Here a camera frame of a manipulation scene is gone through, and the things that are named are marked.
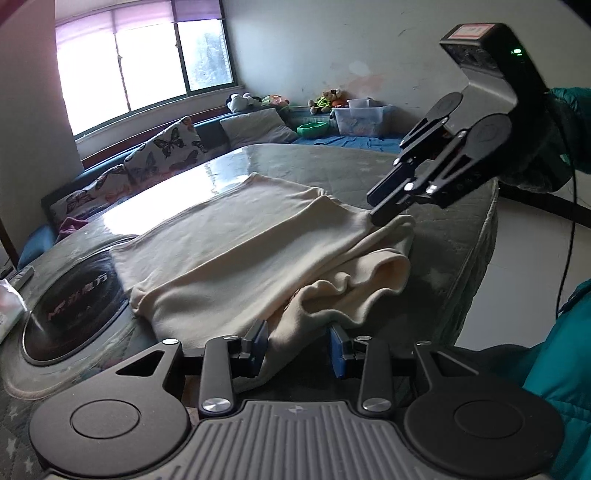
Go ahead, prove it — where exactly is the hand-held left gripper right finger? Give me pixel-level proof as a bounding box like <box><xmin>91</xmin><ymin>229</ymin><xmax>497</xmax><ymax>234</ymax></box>
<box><xmin>329</xmin><ymin>323</ymin><xmax>481</xmax><ymax>414</ymax></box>

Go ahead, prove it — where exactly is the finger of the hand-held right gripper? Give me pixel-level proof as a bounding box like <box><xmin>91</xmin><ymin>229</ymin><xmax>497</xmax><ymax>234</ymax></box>
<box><xmin>370</xmin><ymin>131</ymin><xmax>476</xmax><ymax>226</ymax></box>
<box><xmin>368</xmin><ymin>113</ymin><xmax>451</xmax><ymax>206</ymax></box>

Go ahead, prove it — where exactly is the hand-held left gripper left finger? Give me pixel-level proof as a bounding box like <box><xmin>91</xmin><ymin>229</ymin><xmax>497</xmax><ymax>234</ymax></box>
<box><xmin>115</xmin><ymin>319</ymin><xmax>269</xmax><ymax>416</ymax></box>

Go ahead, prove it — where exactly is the cream garment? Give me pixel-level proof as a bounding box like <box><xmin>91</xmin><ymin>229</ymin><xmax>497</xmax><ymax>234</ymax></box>
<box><xmin>110</xmin><ymin>172</ymin><xmax>416</xmax><ymax>393</ymax></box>

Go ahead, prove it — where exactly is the person's right forearm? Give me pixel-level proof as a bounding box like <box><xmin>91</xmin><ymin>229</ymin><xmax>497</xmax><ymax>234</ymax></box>
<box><xmin>551</xmin><ymin>85</ymin><xmax>591</xmax><ymax>174</ymax></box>

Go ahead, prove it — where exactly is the person's right hand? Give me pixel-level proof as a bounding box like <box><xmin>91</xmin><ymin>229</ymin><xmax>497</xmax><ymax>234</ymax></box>
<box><xmin>489</xmin><ymin>92</ymin><xmax>575</xmax><ymax>193</ymax></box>

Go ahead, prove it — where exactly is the blue sheet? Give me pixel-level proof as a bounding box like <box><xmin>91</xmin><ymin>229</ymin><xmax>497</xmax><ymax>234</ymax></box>
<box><xmin>295</xmin><ymin>131</ymin><xmax>416</xmax><ymax>153</ymax></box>

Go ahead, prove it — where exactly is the clear plastic storage box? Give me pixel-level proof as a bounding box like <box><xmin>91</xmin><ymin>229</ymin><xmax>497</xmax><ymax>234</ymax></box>
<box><xmin>330</xmin><ymin>98</ymin><xmax>395</xmax><ymax>138</ymax></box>

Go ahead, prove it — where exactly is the brown bear plush toy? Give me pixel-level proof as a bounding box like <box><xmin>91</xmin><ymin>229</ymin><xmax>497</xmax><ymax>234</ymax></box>
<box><xmin>308</xmin><ymin>88</ymin><xmax>347</xmax><ymax>115</ymax></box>

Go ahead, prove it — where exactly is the grey pillow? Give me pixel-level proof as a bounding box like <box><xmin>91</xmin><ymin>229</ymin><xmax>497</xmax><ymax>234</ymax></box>
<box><xmin>219</xmin><ymin>108</ymin><xmax>301</xmax><ymax>148</ymax></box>

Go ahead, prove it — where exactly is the panda plush toy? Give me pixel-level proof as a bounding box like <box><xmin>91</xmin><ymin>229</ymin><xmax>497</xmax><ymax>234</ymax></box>
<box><xmin>225</xmin><ymin>92</ymin><xmax>264</xmax><ymax>113</ymax></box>

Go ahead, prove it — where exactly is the blue corner sofa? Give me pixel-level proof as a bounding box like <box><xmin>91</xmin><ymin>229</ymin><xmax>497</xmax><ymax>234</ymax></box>
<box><xmin>18</xmin><ymin>104</ymin><xmax>416</xmax><ymax>266</ymax></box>

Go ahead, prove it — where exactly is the round black induction hob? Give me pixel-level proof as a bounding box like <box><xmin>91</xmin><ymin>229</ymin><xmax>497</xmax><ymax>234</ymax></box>
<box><xmin>21</xmin><ymin>251</ymin><xmax>134</xmax><ymax>367</ymax></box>

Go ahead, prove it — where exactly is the person's teal jacket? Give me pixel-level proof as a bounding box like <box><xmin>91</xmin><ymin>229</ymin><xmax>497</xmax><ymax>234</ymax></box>
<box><xmin>455</xmin><ymin>279</ymin><xmax>591</xmax><ymax>480</ymax></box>

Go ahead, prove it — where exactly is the large butterfly print pillow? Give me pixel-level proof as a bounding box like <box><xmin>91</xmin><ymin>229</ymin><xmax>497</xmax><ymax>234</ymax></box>
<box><xmin>124</xmin><ymin>115</ymin><xmax>208</xmax><ymax>185</ymax></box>

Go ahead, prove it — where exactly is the purple cloth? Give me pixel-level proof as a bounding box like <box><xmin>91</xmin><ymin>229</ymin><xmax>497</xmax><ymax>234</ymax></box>
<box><xmin>55</xmin><ymin>215</ymin><xmax>90</xmax><ymax>243</ymax></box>

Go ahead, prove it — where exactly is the grey remote control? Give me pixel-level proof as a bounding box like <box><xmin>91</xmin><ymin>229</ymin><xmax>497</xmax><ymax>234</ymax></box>
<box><xmin>9</xmin><ymin>265</ymin><xmax>35</xmax><ymax>289</ymax></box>

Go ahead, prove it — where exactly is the white packet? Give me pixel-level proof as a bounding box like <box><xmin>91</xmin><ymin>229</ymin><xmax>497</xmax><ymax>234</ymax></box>
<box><xmin>0</xmin><ymin>279</ymin><xmax>26</xmax><ymax>344</ymax></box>

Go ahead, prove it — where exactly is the window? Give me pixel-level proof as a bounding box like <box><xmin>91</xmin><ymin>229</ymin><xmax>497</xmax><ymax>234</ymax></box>
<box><xmin>55</xmin><ymin>0</ymin><xmax>238</xmax><ymax>137</ymax></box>

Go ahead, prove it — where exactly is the purple roller blind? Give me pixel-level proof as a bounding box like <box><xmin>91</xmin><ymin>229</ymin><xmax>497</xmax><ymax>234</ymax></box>
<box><xmin>55</xmin><ymin>0</ymin><xmax>225</xmax><ymax>44</ymax></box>

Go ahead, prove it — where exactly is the black cable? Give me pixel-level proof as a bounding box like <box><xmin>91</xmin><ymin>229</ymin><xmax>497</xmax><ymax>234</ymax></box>
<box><xmin>554</xmin><ymin>152</ymin><xmax>580</xmax><ymax>319</ymax></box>

